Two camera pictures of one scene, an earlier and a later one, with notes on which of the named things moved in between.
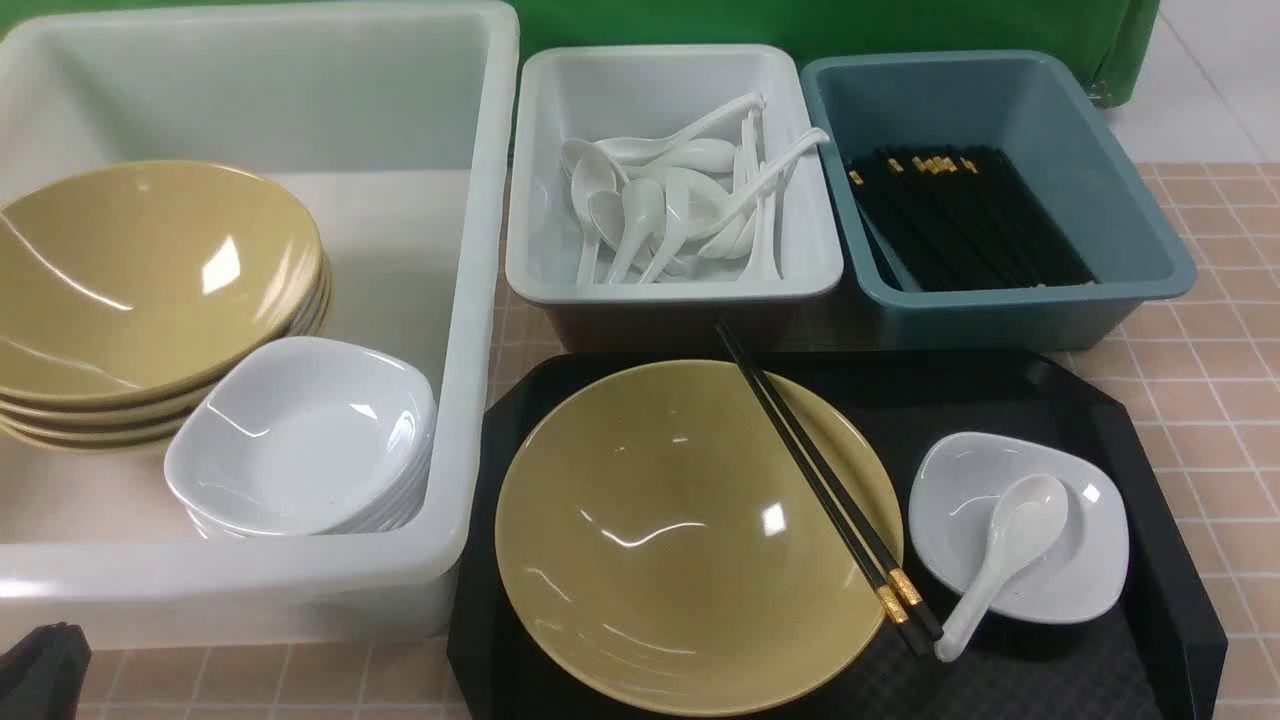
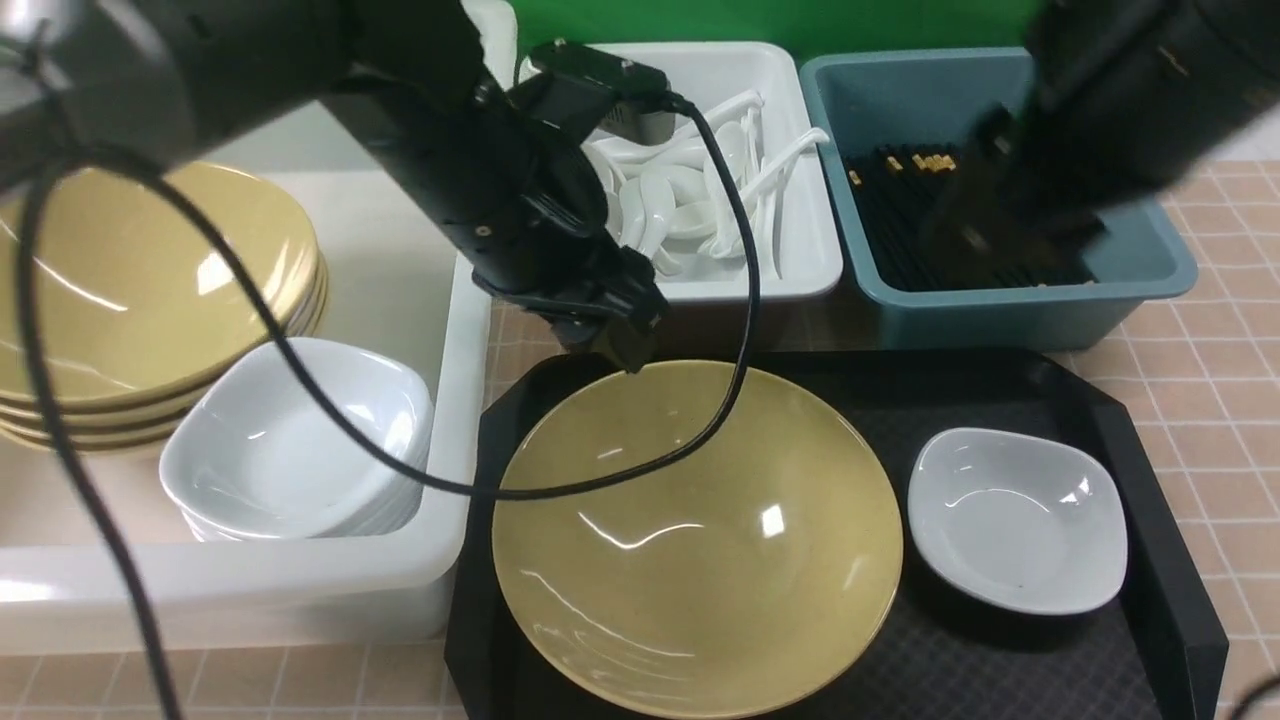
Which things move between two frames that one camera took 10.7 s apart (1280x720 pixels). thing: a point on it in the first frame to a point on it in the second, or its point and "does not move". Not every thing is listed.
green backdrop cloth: [1121, 38] does not move
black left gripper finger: [41, 675] to [519, 200]
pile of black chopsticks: [948, 218] does not move
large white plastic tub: [395, 125] does not move
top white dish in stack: [295, 434] does not move
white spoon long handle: [714, 204] to [759, 188]
